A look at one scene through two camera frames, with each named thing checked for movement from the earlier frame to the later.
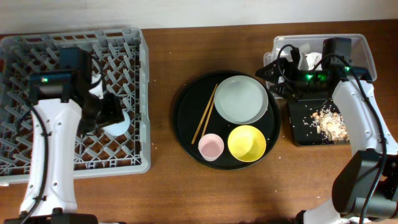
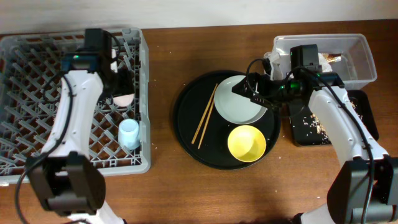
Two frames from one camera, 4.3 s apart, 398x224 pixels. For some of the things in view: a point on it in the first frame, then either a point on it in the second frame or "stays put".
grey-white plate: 240,99 stays put
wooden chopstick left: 204,114 stays put
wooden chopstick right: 208,118 stays put
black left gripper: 114,113 -> 126,84
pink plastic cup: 210,146 -> 124,101
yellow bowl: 247,143 stays put
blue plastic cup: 120,128 -> 129,134
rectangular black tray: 317,122 stays put
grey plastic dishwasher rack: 119,57 stays put
